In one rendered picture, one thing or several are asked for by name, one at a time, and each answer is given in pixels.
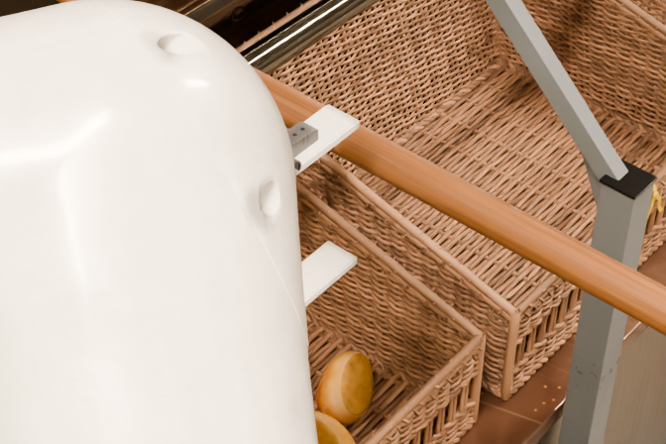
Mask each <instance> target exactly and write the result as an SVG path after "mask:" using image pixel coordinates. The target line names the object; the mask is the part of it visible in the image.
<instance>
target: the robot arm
mask: <svg viewBox="0 0 666 444"><path fill-rule="evenodd" d="M358 128H359V120H357V119H355V118H353V117H352V116H350V115H348V114H346V113H344V112H342V111H340V110H338V109H336V108H335V107H333V106H331V105H329V104H328V105H326V106H325V107H323V108H322V109H321V110H319V111H318V112H316V113H315V114H314V115H312V116H311V117H310V118H308V119H307V120H306V121H304V122H303V121H302V122H298V123H297V124H295V125H294V126H293V127H291V128H290V129H289V130H287V129H286V126H285V124H284V121H283V119H282V116H281V114H280V112H279V110H278V106H277V104H276V102H275V101H274V99H273V97H272V95H271V93H270V92H269V90H268V88H267V87H266V85H265V84H264V82H263V81H262V79H261V78H260V76H259V75H258V74H257V73H256V71H255V70H254V69H253V68H252V66H251V65H250V64H249V63H248V62H247V61H246V60H245V59H244V58H243V57H242V56H241V55H240V54H239V53H238V52H237V51H236V50H235V49H234V48H233V47H232V46H231V45H229V44H228V43H227V42H226V41H225V40H223V39H222V38H221V37H219V36H218V35H217V34H215V33H214V32H212V31H211V30H209V29H208V28H206V27H204V26H203V25H201V24H199V23H198V22H196V21H194V20H192V19H190V18H188V17H186V16H183V15H181V14H179V13H176V12H174V11H172V10H169V9H166V8H163V7H160V6H156V5H152V4H148V3H144V2H139V1H133V0H76V1H70V2H64V3H60V4H55V5H52V6H48V7H43V8H39V9H35V10H30V11H26V12H22V13H17V14H13V15H8V16H4V17H0V444H318V439H317V431H316V423H315V414H314V405H313V396H312V387H311V378H310V371H309V362H308V346H309V344H308V333H307V323H306V312H305V307H306V306H307V305H308V304H309V303H310V302H312V301H313V300H314V299H315V298H316V297H317V296H318V295H320V294H321V293H322V292H323V291H324V290H326V289H327V288H328V287H329V286H330V285H331V284H333V283H334V282H335V281H336V280H337V279H339V278H340V277H341V276H342V275H343V274H345V273H346V272H347V271H348V270H349V269H351V268H352V267H353V266H354V265H355V264H356V263H357V257H355V256H354V255H352V254H350V253H349V252H347V251H345V250H344V249H342V248H340V247H338V246H337V245H335V244H333V243H332V242H330V241H327V242H326V243H325V244H323V245H322V246H321V247H320V248H319V249H317V250H316V251H315V252H314V253H312V254H311V255H310V256H309V257H308V258H306V259H305V260H304V261H303V262H302V261H301V253H300V241H299V227H298V211H297V196H296V180H295V176H296V175H298V174H299V173H300V172H302V171H303V170H304V169H306V168H307V167H309V166H310V165H311V164H312V163H314V162H315V161H316V160H318V159H319V158H320V157H322V156H323V155H324V154H326V153H327V152H328V151H330V150H331V149H332V148H333V147H335V146H336V145H337V144H339V143H340V142H341V141H343V140H344V139H345V138H347V137H348V136H349V135H351V134H352V133H353V132H354V131H356V130H357V129H358Z"/></svg>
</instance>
